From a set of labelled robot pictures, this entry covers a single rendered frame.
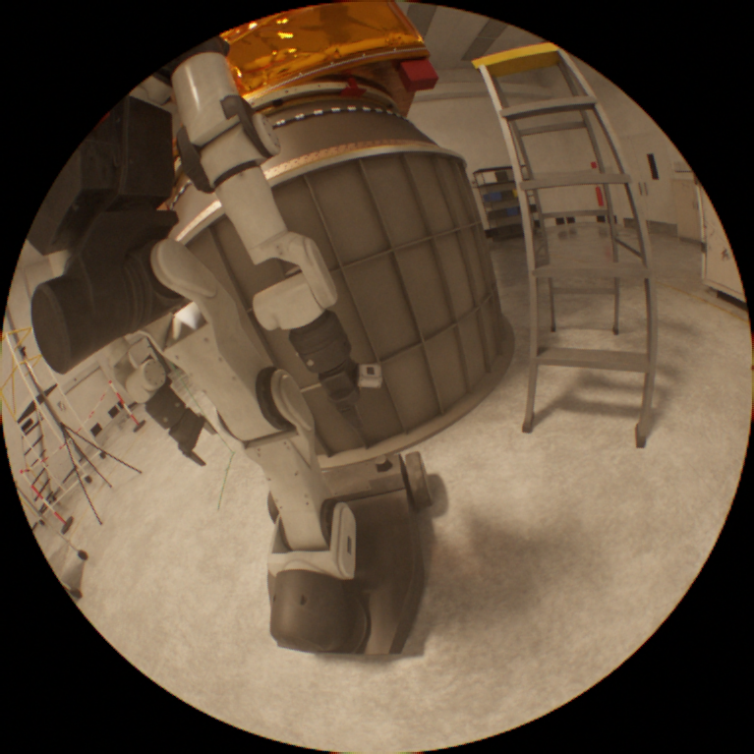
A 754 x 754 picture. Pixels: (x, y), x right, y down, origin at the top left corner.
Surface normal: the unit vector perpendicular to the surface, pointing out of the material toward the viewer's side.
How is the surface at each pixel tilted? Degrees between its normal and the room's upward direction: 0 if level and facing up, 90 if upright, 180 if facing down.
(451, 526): 0
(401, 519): 0
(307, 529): 46
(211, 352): 100
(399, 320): 90
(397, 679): 0
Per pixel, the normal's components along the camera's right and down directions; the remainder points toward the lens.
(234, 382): 0.08, 0.62
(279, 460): -0.14, 0.00
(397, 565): -0.33, -0.82
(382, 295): 0.32, 0.36
